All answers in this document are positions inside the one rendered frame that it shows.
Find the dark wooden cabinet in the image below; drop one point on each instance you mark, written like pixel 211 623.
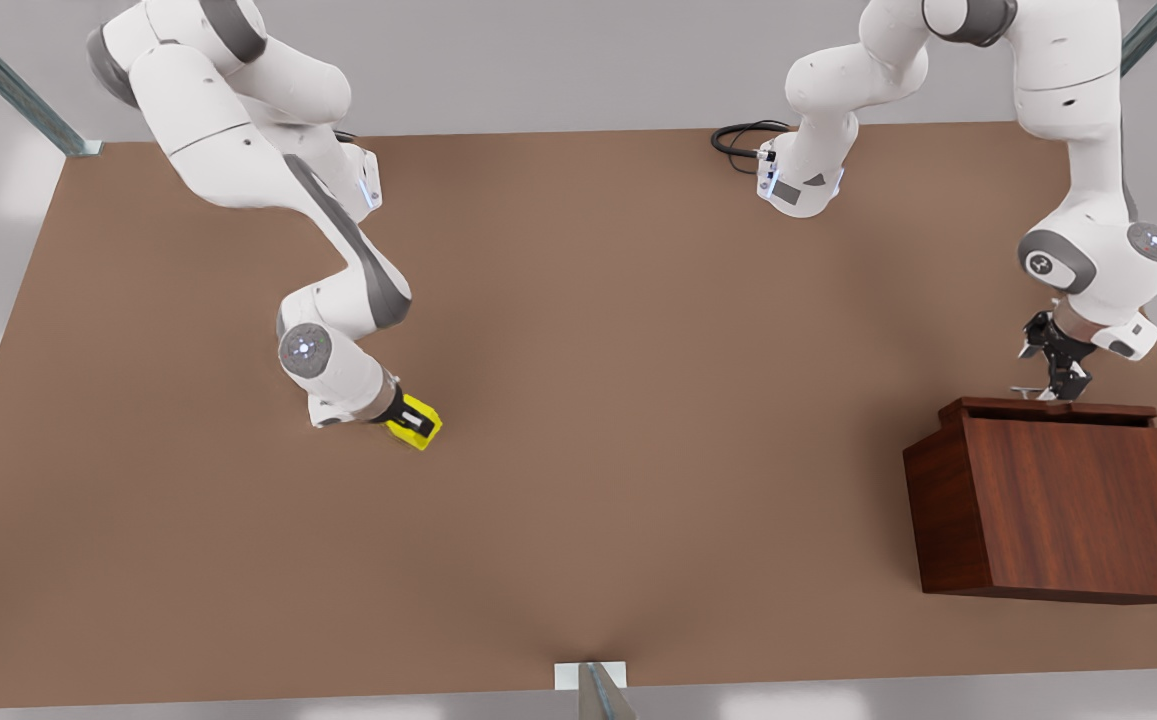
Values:
pixel 1068 510

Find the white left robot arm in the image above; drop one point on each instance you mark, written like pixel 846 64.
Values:
pixel 1068 80

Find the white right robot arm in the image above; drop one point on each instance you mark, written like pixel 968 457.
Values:
pixel 238 140

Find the dark wooden drawer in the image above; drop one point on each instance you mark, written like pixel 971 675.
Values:
pixel 1048 409

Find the yellow square block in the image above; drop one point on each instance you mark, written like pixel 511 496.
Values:
pixel 422 407

